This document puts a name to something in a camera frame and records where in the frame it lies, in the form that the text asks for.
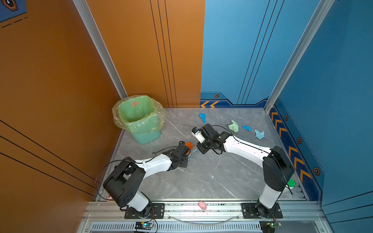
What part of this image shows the aluminium front rail frame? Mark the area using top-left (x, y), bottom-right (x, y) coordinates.
top-left (77, 200), bottom-right (333, 233)

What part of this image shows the green circuit board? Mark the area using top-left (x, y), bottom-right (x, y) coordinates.
top-left (259, 221), bottom-right (282, 233)
top-left (134, 221), bottom-right (156, 233)

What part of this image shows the pink toy on rail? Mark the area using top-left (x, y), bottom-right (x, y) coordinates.
top-left (198, 201), bottom-right (207, 211)

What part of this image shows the white bottle green cap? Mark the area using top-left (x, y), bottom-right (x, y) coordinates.
top-left (288, 179), bottom-right (296, 189)

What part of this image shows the right green circuit board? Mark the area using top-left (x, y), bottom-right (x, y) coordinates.
top-left (259, 221), bottom-right (282, 233)

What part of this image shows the small light green paper scrap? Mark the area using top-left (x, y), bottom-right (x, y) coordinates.
top-left (228, 119), bottom-right (240, 133)

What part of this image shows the blue paper scrap far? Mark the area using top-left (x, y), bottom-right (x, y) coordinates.
top-left (199, 113), bottom-right (207, 124)

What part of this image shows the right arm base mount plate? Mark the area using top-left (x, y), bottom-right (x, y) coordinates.
top-left (241, 202), bottom-right (283, 219)

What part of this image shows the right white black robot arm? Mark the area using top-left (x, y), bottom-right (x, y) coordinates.
top-left (192, 124), bottom-right (295, 219)

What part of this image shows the small blue paper scrap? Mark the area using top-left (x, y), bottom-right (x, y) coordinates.
top-left (242, 126), bottom-right (252, 132)

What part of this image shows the clear yellow bin liner bag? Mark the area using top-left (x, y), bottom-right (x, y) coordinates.
top-left (111, 94), bottom-right (167, 133)

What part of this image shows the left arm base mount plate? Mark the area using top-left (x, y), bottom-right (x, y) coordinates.
top-left (124, 203), bottom-right (165, 219)

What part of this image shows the grey-blue plastic dustpan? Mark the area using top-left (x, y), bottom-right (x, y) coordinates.
top-left (186, 145), bottom-right (197, 159)

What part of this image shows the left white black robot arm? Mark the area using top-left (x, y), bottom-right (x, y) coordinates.
top-left (103, 141), bottom-right (191, 216)

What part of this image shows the left green circuit board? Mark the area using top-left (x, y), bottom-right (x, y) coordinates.
top-left (134, 221), bottom-right (156, 233)

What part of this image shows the green plastic trash bin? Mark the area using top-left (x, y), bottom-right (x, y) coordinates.
top-left (118, 96), bottom-right (163, 145)

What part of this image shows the light blue paper scrap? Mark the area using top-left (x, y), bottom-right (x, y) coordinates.
top-left (255, 130), bottom-right (265, 140)

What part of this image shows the large crumpled orange paper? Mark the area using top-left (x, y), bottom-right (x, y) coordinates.
top-left (185, 142), bottom-right (193, 150)

